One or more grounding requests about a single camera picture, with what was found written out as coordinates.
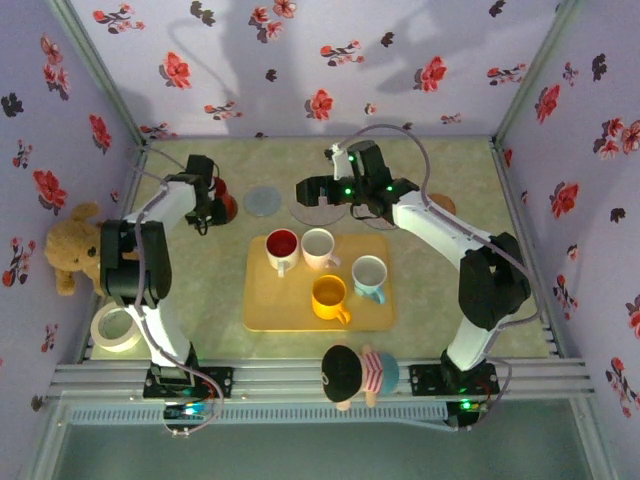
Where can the dark brown round coaster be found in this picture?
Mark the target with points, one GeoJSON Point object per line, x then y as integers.
{"type": "Point", "coordinates": [232, 215]}

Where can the large grey pink coaster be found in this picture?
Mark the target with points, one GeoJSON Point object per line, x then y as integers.
{"type": "Point", "coordinates": [320, 216]}

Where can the pale pink cup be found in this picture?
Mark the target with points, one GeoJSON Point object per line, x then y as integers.
{"type": "Point", "coordinates": [317, 243]}

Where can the grey blue round coaster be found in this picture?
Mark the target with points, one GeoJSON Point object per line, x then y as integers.
{"type": "Point", "coordinates": [262, 201]}

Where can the white cup red inside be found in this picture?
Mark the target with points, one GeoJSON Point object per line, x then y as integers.
{"type": "Point", "coordinates": [282, 244]}

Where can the round cork coaster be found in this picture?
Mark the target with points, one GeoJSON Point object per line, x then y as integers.
{"type": "Point", "coordinates": [442, 202]}

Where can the light blue cup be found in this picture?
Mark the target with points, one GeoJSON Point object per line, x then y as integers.
{"type": "Point", "coordinates": [369, 272]}

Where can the yellow cup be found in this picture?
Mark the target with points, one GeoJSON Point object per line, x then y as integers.
{"type": "Point", "coordinates": [328, 295]}

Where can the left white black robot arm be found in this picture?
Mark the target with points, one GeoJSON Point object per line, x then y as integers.
{"type": "Point", "coordinates": [167, 340]}

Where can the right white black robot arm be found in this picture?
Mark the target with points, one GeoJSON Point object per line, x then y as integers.
{"type": "Point", "coordinates": [435, 222]}

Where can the light wooden tray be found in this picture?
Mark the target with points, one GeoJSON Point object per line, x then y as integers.
{"type": "Point", "coordinates": [270, 310]}

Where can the brown teddy bear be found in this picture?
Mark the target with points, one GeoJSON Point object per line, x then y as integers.
{"type": "Point", "coordinates": [70, 250]}

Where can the white tape roll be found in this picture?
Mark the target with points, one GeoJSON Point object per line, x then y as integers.
{"type": "Point", "coordinates": [107, 340]}

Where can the doll with black hair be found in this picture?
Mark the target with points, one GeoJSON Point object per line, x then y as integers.
{"type": "Point", "coordinates": [345, 370]}

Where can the left controller board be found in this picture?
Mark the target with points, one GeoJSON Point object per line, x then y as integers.
{"type": "Point", "coordinates": [187, 411]}

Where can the controller board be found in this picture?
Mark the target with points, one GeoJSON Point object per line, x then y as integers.
{"type": "Point", "coordinates": [187, 411]}
{"type": "Point", "coordinates": [466, 406]}

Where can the right controller board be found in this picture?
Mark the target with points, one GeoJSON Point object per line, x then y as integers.
{"type": "Point", "coordinates": [466, 406]}

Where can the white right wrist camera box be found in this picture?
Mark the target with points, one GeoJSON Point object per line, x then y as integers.
{"type": "Point", "coordinates": [340, 162]}

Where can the aluminium side rail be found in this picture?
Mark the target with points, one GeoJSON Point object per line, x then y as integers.
{"type": "Point", "coordinates": [128, 196]}
{"type": "Point", "coordinates": [510, 190]}

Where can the aluminium corner post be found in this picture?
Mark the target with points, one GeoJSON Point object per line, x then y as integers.
{"type": "Point", "coordinates": [533, 75]}
{"type": "Point", "coordinates": [102, 75]}

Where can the aluminium front rail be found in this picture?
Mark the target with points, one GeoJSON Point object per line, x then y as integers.
{"type": "Point", "coordinates": [300, 380]}

